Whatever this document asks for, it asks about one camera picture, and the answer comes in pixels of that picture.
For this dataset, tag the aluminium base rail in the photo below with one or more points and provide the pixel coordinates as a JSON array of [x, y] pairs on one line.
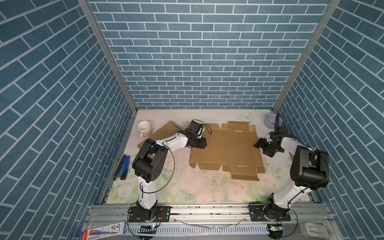
[[213, 213]]

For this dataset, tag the lavender ceramic mug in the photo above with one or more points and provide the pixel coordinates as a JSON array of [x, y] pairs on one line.
[[270, 120]]

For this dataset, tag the white red blue carton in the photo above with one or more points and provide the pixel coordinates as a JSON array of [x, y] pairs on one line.
[[103, 232]]

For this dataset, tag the blue object at left wall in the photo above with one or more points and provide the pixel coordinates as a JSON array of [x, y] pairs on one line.
[[123, 168]]

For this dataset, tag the white ceramic mug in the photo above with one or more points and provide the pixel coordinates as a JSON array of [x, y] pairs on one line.
[[145, 129]]

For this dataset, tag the brown cardboard box top sheet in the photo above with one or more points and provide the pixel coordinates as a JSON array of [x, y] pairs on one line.
[[164, 132]]

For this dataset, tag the white plastic device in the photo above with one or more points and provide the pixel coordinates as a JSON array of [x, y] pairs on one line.
[[314, 230]]

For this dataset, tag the white slotted cable duct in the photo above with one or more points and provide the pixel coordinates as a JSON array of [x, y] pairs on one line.
[[184, 230]]

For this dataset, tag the brown cardboard box sheet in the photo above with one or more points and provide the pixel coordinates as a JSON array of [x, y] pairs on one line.
[[164, 132], [230, 147]]

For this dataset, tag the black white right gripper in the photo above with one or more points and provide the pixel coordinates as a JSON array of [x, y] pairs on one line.
[[261, 143]]

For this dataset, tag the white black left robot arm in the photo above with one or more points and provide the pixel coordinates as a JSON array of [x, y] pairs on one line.
[[150, 160]]

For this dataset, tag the aluminium right corner post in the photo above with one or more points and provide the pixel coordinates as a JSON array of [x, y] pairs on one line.
[[318, 30]]

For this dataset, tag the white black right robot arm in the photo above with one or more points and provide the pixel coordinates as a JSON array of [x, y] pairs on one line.
[[309, 171]]

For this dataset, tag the aluminium corner post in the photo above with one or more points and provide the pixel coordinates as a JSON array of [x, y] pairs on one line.
[[318, 30], [95, 26]]

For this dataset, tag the aluminium left corner post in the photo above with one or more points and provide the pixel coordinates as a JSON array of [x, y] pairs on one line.
[[95, 26]]

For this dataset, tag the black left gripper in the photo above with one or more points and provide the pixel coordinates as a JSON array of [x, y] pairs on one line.
[[202, 143]]

